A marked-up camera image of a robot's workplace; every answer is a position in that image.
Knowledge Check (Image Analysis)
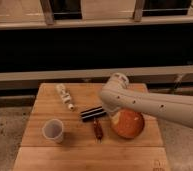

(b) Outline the dark red dried pepper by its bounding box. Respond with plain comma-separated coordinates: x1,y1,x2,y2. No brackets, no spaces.
93,118,104,141

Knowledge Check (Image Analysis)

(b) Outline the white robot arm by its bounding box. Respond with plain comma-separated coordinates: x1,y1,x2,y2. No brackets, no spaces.
99,73,193,129

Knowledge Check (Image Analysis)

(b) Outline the orange ceramic bowl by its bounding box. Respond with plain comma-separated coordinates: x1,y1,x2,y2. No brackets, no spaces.
110,109,145,139

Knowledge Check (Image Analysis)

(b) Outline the black striped rectangular block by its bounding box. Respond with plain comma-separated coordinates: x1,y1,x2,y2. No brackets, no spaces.
80,106,106,122

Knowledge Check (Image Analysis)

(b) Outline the white tube bottle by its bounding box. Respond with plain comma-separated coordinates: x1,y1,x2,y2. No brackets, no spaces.
56,83,75,111

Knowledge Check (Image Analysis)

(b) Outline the clear plastic cup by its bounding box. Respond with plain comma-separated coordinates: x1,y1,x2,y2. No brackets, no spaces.
42,119,64,143

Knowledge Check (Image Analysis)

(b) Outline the wooden shelf rail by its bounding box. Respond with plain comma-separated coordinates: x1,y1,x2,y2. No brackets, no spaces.
0,65,193,83

